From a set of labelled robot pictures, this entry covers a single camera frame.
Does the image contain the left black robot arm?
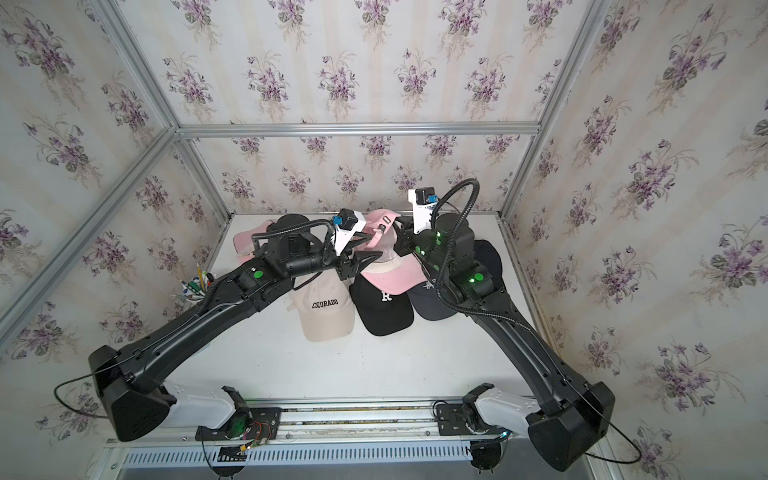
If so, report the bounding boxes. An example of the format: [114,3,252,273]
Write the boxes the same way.
[86,209,381,442]

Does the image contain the pink pen holder cup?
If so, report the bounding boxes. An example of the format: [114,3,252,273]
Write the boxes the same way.
[180,271,215,301]

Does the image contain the dark grey baseball cap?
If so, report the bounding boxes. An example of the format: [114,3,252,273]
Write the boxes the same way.
[407,281,456,321]

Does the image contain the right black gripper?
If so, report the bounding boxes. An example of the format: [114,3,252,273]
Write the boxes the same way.
[392,211,456,282]

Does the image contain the pink cap back wall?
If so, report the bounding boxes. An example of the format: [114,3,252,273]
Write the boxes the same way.
[355,209,426,295]

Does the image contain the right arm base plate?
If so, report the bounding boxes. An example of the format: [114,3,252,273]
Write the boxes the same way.
[431,400,521,437]

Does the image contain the pink cap left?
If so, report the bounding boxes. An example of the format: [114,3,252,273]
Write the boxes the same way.
[233,220,274,264]

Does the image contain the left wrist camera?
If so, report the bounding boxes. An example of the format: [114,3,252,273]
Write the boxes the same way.
[332,208,366,256]

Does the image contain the beige baseball cap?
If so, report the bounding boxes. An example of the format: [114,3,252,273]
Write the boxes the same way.
[288,270,355,343]

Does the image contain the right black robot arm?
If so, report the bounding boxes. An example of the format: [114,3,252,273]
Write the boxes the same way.
[395,178,616,472]

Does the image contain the aluminium mounting rail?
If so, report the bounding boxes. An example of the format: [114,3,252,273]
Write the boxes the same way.
[101,395,607,450]

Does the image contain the black cap white letter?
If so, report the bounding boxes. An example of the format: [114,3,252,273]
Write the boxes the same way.
[474,239,504,286]

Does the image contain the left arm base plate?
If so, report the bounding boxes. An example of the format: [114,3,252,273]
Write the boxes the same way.
[195,407,283,444]

